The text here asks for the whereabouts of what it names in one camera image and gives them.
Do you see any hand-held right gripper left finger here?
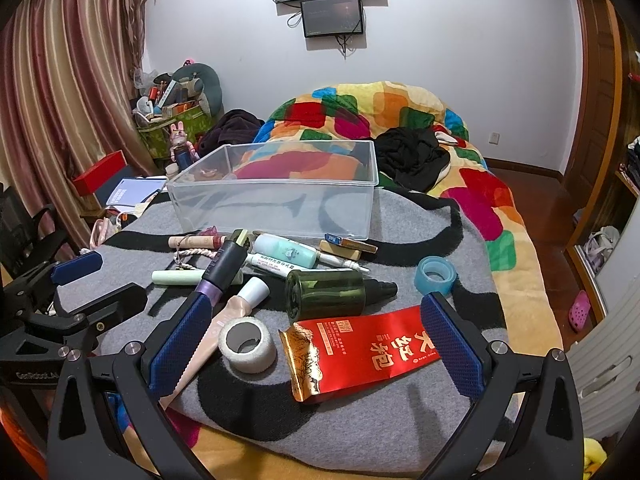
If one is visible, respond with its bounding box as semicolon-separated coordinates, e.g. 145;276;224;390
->
46;291;217;480

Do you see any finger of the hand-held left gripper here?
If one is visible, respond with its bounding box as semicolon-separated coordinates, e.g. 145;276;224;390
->
0;251;104;311
50;282;149;348

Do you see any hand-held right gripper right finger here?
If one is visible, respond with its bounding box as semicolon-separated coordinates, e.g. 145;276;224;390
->
420;291;586;480

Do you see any light green tube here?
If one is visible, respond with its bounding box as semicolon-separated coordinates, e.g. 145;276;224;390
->
151;269;243;287

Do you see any blue tape roll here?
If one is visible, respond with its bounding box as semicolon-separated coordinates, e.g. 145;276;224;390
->
416;256;459;295

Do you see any beige cosmetic tube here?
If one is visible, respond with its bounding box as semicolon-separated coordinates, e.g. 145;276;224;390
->
159;277;271;408

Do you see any white tape roll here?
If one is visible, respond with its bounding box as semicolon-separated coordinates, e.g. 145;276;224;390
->
218;316;277;373

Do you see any red foil tea packet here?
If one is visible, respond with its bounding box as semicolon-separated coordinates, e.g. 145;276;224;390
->
278;305;442;404

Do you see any purple and black tube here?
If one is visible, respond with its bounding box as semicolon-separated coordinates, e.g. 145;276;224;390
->
197;230;251;311

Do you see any wooden cylinder with red band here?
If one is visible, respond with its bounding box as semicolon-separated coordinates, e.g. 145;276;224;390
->
168;232;223;250

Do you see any white ointment tube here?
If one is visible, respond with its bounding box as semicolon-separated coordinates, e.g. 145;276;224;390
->
245;252;372;278

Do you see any small dark blue box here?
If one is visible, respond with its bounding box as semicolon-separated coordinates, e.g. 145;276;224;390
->
325;233;379;257

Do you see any dark green plastic bottle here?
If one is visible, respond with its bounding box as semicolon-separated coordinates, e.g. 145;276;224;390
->
285;269;398;320

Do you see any clear plastic storage box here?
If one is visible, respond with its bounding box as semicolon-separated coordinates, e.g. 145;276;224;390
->
165;140;379;241

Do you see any pink pouch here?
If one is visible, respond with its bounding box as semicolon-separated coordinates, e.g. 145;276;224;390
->
90;215;121;248

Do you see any black office chair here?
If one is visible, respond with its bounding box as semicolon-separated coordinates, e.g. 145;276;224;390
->
0;185;66;281

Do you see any blue and white notebook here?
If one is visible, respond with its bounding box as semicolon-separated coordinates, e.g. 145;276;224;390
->
106;176;168;207

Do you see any red rectangular box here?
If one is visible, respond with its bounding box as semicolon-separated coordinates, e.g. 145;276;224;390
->
71;150;128;196

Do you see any pink clog shoe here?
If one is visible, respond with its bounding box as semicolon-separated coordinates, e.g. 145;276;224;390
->
567;290;592;332

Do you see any white spray pen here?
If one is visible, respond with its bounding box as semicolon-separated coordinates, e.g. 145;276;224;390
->
317;252;361;268

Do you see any mint green bottle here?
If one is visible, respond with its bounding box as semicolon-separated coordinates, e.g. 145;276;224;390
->
252;235;319;270

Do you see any green basket of clutter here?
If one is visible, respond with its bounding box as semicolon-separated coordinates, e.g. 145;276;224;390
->
135;105;213;171

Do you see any colourful patchwork blanket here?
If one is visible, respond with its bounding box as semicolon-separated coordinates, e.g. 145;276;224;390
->
252;81;566;361

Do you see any pink rabbit toy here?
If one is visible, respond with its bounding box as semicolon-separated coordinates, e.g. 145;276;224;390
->
167;122;201;171

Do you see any white handbag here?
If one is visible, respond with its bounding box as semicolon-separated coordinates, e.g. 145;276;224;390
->
585;226;621;273

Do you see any striped pink beige curtain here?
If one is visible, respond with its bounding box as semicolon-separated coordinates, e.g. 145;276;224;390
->
0;0;156;256

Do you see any yellow plush toy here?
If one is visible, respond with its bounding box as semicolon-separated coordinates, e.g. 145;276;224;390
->
585;437;608;476

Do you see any black clothing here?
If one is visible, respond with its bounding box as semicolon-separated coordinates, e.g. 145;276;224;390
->
374;127;452;192

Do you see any dark maroon cloth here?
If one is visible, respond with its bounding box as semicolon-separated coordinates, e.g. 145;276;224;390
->
200;109;266;153

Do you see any grey neck pillow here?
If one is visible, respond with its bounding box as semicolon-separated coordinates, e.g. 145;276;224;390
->
172;62;224;116

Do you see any brown wooden wardrobe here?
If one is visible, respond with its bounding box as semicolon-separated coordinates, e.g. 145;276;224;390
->
565;0;640;261

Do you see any white twisted cord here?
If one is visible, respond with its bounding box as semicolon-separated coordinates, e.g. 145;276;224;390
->
172;237;221;273

